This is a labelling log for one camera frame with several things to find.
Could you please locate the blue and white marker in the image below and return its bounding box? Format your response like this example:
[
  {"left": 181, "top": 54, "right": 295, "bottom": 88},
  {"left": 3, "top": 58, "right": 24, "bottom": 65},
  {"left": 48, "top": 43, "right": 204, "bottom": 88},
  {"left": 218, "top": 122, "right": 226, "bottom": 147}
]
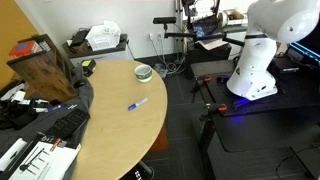
[{"left": 128, "top": 98, "right": 148, "bottom": 111}]

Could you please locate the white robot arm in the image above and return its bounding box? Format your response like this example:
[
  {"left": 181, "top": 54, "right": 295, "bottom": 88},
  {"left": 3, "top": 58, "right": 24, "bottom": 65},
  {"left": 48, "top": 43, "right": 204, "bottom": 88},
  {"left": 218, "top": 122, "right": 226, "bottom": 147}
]
[{"left": 227, "top": 0, "right": 320, "bottom": 101}]

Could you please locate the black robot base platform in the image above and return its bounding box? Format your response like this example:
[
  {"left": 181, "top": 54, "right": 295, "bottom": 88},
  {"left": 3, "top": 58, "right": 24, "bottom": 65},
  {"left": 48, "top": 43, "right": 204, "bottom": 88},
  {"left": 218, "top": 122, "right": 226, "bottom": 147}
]
[{"left": 191, "top": 60, "right": 320, "bottom": 116}]

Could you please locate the white and green mug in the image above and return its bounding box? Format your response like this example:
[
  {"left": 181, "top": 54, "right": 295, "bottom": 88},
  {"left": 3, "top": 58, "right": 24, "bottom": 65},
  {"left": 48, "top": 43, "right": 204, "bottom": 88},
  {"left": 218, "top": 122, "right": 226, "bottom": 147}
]
[{"left": 135, "top": 64, "right": 152, "bottom": 82}]

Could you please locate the round wooden table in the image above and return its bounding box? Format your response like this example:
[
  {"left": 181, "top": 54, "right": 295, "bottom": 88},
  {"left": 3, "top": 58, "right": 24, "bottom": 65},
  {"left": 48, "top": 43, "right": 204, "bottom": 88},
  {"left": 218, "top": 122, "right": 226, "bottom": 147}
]
[{"left": 71, "top": 60, "right": 167, "bottom": 180}]

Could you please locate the grey side cabinet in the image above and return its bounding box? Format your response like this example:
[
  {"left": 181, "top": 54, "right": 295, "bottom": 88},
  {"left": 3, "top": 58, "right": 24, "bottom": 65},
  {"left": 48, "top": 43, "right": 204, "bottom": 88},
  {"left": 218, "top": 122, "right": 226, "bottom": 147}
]
[{"left": 62, "top": 34, "right": 133, "bottom": 66}]

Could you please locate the orange black clamp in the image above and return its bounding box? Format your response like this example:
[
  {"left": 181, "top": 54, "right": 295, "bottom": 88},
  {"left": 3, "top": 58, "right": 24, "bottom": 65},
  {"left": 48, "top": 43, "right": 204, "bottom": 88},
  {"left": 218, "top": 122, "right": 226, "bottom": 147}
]
[{"left": 200, "top": 103, "right": 227, "bottom": 122}]

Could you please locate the black and yellow device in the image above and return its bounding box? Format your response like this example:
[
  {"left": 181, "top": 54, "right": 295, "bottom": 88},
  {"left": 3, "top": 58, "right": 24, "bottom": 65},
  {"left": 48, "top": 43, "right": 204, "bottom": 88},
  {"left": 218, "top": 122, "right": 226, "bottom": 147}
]
[{"left": 81, "top": 60, "right": 96, "bottom": 77}]

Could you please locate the open laptop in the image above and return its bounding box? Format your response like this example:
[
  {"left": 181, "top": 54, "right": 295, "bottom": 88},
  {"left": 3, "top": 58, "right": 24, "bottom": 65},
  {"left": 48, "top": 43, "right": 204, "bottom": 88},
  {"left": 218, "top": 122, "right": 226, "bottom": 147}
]
[{"left": 192, "top": 15, "right": 219, "bottom": 38}]

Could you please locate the blue pen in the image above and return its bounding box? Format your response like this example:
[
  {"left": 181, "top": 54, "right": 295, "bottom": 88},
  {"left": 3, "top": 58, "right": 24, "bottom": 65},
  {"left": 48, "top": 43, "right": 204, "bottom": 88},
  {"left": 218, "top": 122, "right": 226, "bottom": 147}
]
[{"left": 47, "top": 104, "right": 66, "bottom": 112}]

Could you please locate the black keyboard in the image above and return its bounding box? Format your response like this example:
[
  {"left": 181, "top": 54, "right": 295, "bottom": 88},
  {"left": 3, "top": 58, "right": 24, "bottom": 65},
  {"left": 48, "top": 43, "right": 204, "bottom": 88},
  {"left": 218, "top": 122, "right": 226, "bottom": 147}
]
[{"left": 45, "top": 109, "right": 90, "bottom": 139}]

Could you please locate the grey cloth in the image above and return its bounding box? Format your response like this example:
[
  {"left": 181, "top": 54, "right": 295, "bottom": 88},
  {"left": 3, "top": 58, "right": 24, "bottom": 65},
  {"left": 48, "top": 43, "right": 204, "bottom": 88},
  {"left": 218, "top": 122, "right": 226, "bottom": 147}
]
[{"left": 0, "top": 66, "right": 93, "bottom": 180}]

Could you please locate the wooden box stand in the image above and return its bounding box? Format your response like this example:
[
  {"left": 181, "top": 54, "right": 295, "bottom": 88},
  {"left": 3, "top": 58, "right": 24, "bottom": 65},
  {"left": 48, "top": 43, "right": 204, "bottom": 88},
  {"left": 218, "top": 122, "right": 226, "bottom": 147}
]
[{"left": 7, "top": 34, "right": 78, "bottom": 102}]

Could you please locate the white instruction booklet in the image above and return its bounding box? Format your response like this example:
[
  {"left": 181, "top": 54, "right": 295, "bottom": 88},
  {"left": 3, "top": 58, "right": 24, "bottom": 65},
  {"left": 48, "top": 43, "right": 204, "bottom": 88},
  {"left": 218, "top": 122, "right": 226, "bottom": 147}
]
[{"left": 8, "top": 141, "right": 81, "bottom": 180}]

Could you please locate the red book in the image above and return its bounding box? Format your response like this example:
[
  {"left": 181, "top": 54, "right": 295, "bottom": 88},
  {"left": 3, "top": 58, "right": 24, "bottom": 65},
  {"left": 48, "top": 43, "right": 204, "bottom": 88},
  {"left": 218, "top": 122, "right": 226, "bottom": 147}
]
[{"left": 8, "top": 40, "right": 42, "bottom": 59}]

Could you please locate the black white gadget pile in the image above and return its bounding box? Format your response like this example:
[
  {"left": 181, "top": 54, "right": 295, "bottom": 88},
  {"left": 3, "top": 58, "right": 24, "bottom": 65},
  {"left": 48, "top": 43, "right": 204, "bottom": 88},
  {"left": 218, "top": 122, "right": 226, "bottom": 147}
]
[{"left": 0, "top": 91, "right": 50, "bottom": 130}]

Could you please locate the white box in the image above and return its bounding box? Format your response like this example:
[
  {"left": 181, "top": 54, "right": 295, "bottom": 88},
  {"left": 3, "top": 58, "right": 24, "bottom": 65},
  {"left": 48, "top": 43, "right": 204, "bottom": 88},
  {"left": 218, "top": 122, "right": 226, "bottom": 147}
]
[{"left": 0, "top": 138, "right": 27, "bottom": 171}]

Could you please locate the black camera on stand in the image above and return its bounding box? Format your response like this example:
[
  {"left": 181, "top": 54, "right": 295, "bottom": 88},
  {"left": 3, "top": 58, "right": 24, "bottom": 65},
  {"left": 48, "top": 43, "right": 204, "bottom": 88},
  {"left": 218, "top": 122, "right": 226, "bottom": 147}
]
[{"left": 153, "top": 17, "right": 177, "bottom": 24}]

